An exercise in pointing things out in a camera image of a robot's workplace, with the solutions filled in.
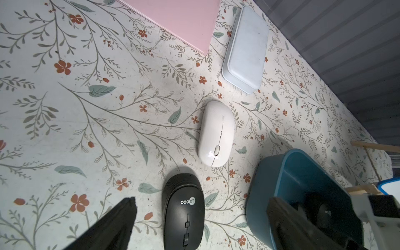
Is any blue framed whiteboard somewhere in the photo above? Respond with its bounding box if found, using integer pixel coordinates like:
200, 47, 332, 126
377, 177, 400, 199

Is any wooden easel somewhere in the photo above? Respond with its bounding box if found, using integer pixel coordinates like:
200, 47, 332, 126
350, 140, 400, 185

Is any pink folder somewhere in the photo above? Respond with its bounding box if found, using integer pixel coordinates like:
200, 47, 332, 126
120, 0, 221, 55

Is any floral table mat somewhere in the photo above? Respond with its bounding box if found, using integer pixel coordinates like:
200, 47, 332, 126
1, 1, 373, 250

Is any glossy white mouse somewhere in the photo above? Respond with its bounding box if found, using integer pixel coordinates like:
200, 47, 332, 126
197, 101, 235, 167

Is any light blue case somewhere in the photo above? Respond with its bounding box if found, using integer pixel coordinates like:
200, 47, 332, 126
222, 6, 269, 94

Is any dark grey mouse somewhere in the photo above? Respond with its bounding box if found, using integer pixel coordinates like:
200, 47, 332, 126
292, 193, 333, 229

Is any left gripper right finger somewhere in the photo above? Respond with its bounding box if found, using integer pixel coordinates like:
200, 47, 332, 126
267, 197, 343, 250

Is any black mouse with logo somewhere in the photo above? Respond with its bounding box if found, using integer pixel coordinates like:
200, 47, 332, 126
161, 173, 205, 250

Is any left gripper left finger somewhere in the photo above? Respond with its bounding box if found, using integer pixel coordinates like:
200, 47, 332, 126
65, 197, 137, 250

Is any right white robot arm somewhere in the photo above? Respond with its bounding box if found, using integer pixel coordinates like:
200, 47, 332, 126
351, 193, 400, 250

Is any teal storage box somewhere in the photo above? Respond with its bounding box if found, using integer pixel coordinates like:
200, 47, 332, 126
246, 149, 364, 250

